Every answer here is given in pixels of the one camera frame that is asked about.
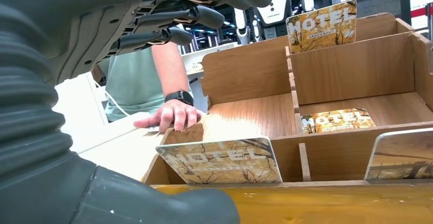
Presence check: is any black office chair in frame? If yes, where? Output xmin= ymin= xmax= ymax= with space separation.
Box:
xmin=355 ymin=0 xmax=412 ymax=20

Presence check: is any white humanoid robot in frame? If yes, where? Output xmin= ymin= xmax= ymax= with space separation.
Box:
xmin=233 ymin=0 xmax=317 ymax=45

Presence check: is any wooden compartment box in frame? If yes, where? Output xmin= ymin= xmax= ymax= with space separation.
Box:
xmin=141 ymin=13 xmax=433 ymax=224

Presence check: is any person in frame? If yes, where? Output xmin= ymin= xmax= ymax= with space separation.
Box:
xmin=91 ymin=41 xmax=205 ymax=135

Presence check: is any black wristwatch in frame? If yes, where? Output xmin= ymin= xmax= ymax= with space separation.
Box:
xmin=164 ymin=90 xmax=195 ymax=107

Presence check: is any white desk riser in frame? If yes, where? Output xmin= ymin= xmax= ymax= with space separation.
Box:
xmin=52 ymin=71 xmax=110 ymax=153

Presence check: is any hotel room key card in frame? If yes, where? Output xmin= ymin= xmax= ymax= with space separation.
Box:
xmin=300 ymin=108 xmax=377 ymax=135
xmin=285 ymin=0 xmax=357 ymax=54
xmin=364 ymin=128 xmax=433 ymax=182
xmin=155 ymin=137 xmax=283 ymax=185

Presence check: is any white power cable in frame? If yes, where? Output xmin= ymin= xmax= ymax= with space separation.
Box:
xmin=93 ymin=80 xmax=132 ymax=118

